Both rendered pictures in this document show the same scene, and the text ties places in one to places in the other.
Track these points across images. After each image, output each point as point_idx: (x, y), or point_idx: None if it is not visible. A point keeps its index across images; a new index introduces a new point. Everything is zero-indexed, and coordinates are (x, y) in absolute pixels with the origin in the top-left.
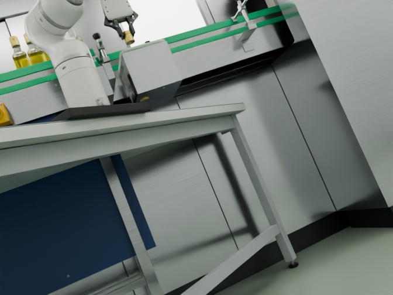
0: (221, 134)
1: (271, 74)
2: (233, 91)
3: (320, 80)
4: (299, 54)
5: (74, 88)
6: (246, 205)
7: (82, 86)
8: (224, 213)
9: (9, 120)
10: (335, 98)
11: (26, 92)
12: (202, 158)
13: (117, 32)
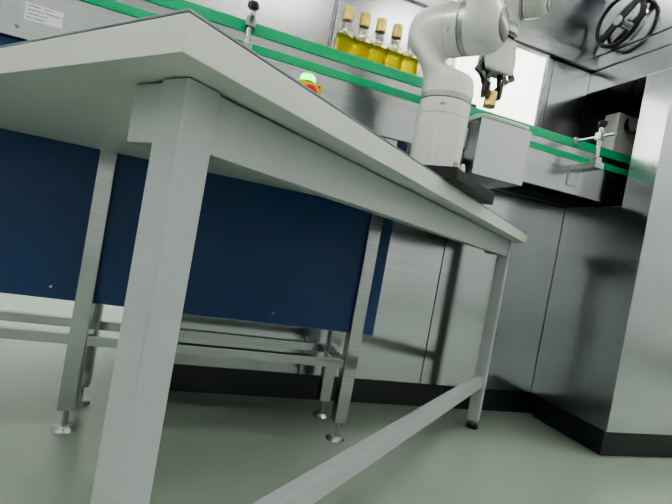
0: (476, 250)
1: (559, 217)
2: (513, 211)
3: (622, 264)
4: (616, 222)
5: (440, 134)
6: (455, 335)
7: (450, 137)
8: (430, 330)
9: None
10: (628, 293)
11: (343, 87)
12: (444, 262)
13: (483, 86)
